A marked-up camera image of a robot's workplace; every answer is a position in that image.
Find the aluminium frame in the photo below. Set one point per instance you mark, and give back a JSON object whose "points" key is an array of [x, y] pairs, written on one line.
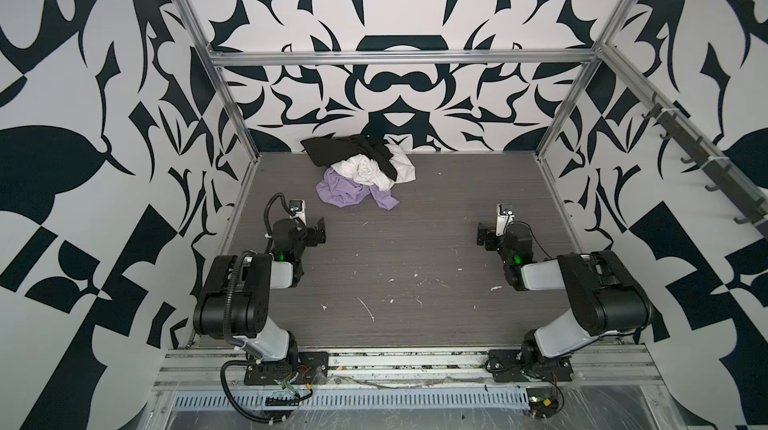
{"points": [[705, 57]]}

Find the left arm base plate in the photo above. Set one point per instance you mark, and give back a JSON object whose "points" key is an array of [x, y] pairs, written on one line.
{"points": [[287, 368]]}

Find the black cloth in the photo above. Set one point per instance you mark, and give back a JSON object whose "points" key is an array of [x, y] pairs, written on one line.
{"points": [[326, 151]]}

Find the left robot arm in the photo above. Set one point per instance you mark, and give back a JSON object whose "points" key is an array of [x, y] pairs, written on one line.
{"points": [[234, 304]]}

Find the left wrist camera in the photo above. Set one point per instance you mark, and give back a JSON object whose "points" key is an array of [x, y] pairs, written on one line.
{"points": [[297, 210]]}

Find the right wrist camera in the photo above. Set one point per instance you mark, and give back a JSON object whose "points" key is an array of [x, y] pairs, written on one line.
{"points": [[505, 216]]}

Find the small green circuit board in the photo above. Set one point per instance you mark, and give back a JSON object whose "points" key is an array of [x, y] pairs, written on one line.
{"points": [[545, 404]]}

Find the grey wall hook rail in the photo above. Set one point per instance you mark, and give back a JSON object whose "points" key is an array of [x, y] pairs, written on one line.
{"points": [[701, 154]]}

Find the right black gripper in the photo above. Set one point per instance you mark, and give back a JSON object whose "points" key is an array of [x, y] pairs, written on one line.
{"points": [[488, 238]]}

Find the white cloth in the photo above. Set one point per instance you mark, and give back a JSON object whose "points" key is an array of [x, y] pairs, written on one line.
{"points": [[367, 172]]}

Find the purple cloth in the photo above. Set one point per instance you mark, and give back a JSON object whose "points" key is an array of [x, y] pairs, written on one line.
{"points": [[342, 192]]}

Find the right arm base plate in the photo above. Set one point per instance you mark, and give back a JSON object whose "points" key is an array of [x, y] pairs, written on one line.
{"points": [[516, 366]]}

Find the white perforated cable duct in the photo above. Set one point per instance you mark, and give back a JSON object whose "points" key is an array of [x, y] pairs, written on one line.
{"points": [[390, 399]]}

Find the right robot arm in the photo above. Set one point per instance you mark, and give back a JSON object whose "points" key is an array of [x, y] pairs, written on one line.
{"points": [[604, 298]]}

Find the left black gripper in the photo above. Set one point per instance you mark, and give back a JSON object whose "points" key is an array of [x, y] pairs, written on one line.
{"points": [[312, 232]]}

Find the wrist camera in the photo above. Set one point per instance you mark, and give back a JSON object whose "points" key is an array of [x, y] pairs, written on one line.
{"points": [[297, 210], [505, 216]]}

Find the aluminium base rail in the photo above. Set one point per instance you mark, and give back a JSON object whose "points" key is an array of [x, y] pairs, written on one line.
{"points": [[392, 367]]}

